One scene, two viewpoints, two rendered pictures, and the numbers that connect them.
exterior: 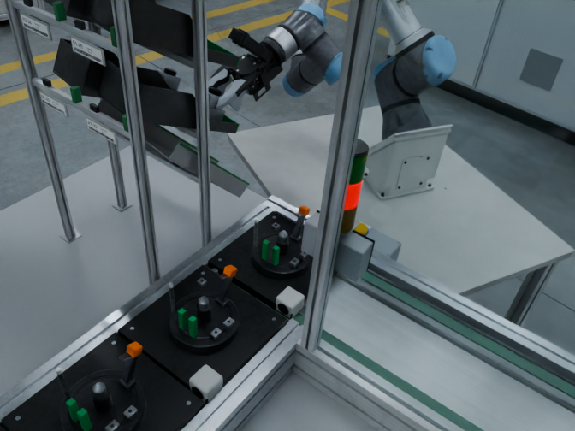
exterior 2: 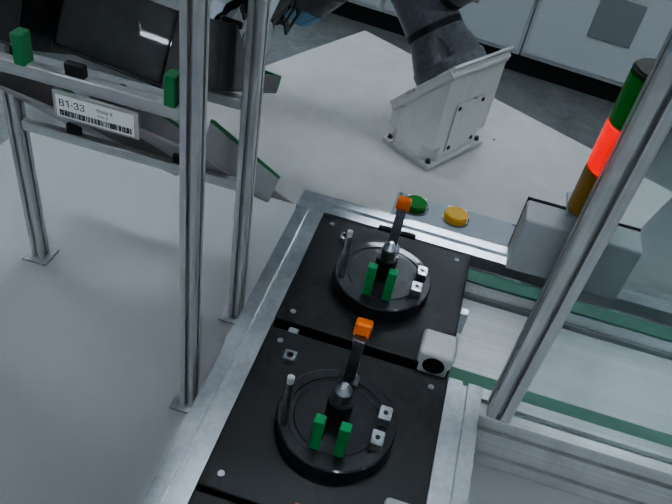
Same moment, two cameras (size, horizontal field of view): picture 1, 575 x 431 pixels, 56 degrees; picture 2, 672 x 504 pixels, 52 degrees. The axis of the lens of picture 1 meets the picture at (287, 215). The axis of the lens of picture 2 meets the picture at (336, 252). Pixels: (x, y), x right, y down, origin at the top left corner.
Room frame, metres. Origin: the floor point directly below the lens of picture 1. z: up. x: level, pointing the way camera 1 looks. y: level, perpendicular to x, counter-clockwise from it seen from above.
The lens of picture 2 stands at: (0.27, 0.39, 1.65)
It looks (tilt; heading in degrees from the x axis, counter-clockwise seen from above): 41 degrees down; 334
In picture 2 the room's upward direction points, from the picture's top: 11 degrees clockwise
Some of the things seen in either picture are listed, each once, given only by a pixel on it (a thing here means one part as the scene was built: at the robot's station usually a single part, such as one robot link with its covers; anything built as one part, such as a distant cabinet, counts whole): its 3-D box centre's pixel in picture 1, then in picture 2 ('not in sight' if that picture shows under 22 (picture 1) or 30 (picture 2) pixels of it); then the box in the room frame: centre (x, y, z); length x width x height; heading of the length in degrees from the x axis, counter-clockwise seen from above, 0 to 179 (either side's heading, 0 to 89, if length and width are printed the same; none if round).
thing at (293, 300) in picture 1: (289, 302); (435, 353); (0.76, -0.02, 0.97); 0.05 x 0.05 x 0.04; 57
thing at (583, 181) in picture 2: not in sight; (601, 191); (0.69, -0.09, 1.28); 0.05 x 0.05 x 0.05
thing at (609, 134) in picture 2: not in sight; (623, 149); (0.69, -0.09, 1.33); 0.05 x 0.05 x 0.05
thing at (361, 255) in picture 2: (281, 253); (381, 279); (0.89, 0.01, 0.98); 0.14 x 0.14 x 0.02
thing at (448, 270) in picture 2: (281, 259); (379, 288); (0.89, 0.01, 0.96); 0.24 x 0.24 x 0.02; 57
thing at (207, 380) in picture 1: (204, 310); (339, 405); (0.68, 0.15, 1.01); 0.24 x 0.24 x 0.13; 57
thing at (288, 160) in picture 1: (382, 189); (417, 154); (1.37, -0.29, 0.84); 0.90 x 0.70 x 0.03; 29
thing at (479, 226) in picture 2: not in sight; (450, 232); (1.03, -0.18, 0.93); 0.21 x 0.07 x 0.06; 57
